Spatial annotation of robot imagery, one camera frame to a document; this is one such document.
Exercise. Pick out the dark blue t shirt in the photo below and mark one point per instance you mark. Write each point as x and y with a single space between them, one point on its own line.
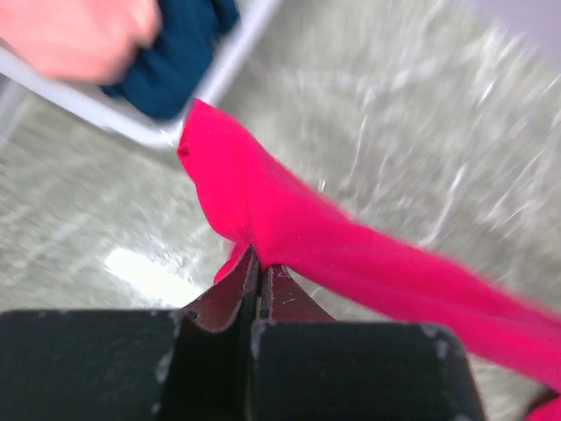
164 76

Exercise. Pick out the pink red t shirt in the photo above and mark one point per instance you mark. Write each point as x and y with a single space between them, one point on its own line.
405 320

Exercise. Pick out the salmon pink t shirt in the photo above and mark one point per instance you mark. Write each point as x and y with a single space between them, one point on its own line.
93 41

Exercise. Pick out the white plastic laundry basket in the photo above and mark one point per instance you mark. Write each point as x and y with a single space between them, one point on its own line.
91 105

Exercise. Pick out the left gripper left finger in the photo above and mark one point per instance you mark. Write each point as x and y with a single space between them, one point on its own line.
208 374

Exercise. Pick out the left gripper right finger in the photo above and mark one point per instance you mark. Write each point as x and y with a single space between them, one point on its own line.
286 360

